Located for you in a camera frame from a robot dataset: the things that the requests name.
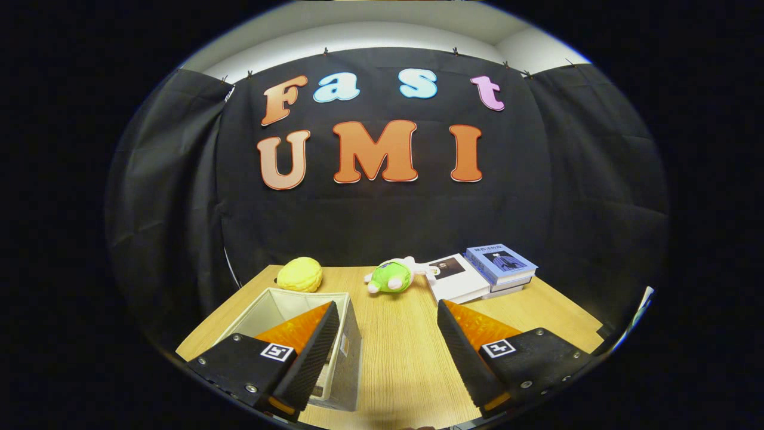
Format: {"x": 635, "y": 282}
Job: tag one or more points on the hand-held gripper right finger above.
{"x": 465, "y": 364}

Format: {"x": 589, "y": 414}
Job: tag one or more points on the plain white book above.
{"x": 507, "y": 291}
{"x": 513, "y": 283}

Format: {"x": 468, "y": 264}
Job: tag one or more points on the grey fabric storage box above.
{"x": 280, "y": 307}

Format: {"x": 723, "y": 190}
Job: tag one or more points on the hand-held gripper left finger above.
{"x": 310, "y": 364}

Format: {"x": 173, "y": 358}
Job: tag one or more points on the yellow plush toy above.
{"x": 299, "y": 275}

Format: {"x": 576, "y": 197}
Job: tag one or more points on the white book with dark photo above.
{"x": 459, "y": 280}

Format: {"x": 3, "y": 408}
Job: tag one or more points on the blue cover book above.
{"x": 500, "y": 263}

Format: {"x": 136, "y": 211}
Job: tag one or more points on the green and pink plush toy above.
{"x": 391, "y": 278}

